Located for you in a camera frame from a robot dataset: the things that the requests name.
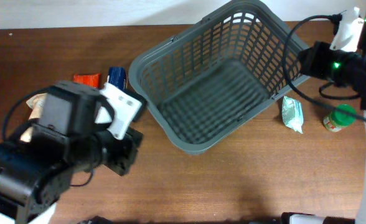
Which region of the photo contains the pale green wipes packet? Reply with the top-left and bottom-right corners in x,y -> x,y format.
281,96 -> 304,134

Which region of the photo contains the orange spaghetti packet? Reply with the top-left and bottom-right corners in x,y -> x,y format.
73,73 -> 100,88

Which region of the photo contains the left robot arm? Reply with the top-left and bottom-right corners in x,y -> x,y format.
0,80 -> 146,223

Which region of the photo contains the beige paper pouch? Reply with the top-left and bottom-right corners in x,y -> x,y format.
20,93 -> 47,142

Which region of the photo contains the blue tissue box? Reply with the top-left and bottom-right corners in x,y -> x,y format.
107,67 -> 128,90

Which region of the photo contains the green lid jar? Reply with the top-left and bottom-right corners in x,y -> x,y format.
322,110 -> 355,133

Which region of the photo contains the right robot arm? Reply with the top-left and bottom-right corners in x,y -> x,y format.
298,8 -> 366,223

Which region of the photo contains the grey plastic basket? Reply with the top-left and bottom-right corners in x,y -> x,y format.
128,1 -> 307,154

